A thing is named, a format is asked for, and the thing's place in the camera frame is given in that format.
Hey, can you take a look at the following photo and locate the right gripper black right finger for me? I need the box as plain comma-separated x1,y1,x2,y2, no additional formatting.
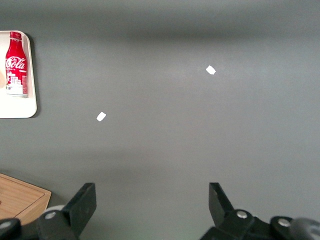
199,182,256,240

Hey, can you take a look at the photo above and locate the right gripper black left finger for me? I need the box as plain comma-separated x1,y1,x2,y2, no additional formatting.
36,182,98,240

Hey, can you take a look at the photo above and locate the cream plastic tray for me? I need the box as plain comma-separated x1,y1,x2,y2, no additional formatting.
0,30,38,119

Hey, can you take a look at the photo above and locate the wooden drawer cabinet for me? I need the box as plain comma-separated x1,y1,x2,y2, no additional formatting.
0,172,53,226

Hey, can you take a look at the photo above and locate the red cola bottle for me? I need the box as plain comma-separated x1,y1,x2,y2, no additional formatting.
4,31,29,98

